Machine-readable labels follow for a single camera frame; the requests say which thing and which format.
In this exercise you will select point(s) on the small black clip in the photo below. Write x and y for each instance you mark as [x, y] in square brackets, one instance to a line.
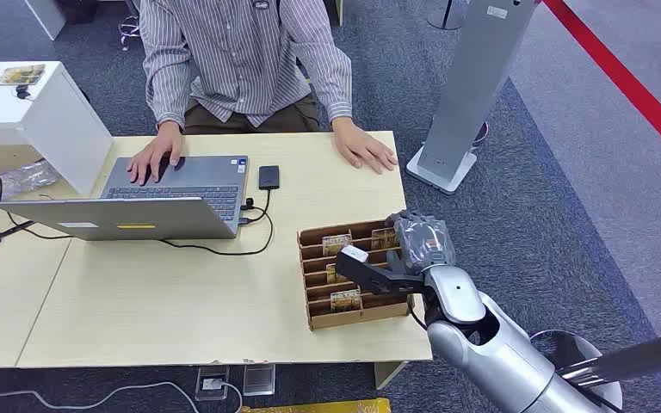
[22, 92]

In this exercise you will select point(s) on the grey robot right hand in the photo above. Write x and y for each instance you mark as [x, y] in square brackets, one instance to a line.
[424, 239]

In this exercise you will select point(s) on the chrome stanchion post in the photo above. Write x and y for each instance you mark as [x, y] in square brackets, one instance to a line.
[638, 359]

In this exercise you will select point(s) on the hotel key card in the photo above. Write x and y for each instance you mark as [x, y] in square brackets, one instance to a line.
[384, 239]
[337, 244]
[332, 277]
[346, 301]
[21, 74]

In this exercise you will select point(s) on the wrist camera with black bracket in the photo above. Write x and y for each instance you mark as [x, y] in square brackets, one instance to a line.
[371, 275]

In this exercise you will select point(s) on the person's left hand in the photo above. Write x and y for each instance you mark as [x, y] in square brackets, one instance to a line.
[359, 145]

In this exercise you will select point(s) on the floor socket with plug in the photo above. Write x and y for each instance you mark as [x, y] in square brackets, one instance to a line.
[212, 383]

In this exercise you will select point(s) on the chrome chair base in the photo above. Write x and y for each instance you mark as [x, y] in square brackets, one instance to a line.
[130, 25]

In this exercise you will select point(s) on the red barrier belt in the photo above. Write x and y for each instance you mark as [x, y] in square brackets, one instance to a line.
[621, 80]

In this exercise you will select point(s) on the black external drive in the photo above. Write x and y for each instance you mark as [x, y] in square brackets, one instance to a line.
[269, 177]

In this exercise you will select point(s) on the white furniture panel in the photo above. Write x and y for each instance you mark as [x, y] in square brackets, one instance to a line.
[45, 17]

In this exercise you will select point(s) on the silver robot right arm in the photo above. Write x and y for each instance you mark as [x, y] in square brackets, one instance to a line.
[501, 353]

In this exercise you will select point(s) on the cardboard slotted card holder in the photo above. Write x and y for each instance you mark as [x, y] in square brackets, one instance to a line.
[319, 319]

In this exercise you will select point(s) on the floor socket cover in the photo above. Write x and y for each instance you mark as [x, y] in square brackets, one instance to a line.
[259, 380]

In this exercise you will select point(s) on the grey laptop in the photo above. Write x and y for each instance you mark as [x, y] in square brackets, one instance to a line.
[176, 191]

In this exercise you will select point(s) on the clear plastic bottle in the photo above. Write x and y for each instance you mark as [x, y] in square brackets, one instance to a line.
[20, 179]

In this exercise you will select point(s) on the person's right hand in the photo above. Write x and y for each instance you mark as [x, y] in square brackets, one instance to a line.
[156, 151]

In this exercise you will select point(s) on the beige desk leg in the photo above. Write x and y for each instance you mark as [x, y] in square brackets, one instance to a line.
[388, 373]

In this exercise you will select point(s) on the person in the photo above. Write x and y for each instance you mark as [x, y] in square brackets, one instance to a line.
[239, 57]

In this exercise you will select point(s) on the person's right forearm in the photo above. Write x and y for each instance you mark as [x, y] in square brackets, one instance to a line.
[168, 94]

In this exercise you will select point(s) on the yellow patterned board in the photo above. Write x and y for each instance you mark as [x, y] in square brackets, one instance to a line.
[319, 407]

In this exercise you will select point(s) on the silver kiosk pillar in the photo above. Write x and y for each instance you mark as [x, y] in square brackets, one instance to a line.
[467, 85]

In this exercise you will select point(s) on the round stanchion base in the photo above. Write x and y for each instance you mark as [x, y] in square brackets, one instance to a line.
[447, 17]

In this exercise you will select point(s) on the white cabinet box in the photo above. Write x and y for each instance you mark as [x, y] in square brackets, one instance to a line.
[62, 131]

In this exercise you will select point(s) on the person's left forearm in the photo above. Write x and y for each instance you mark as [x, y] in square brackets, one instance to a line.
[330, 80]

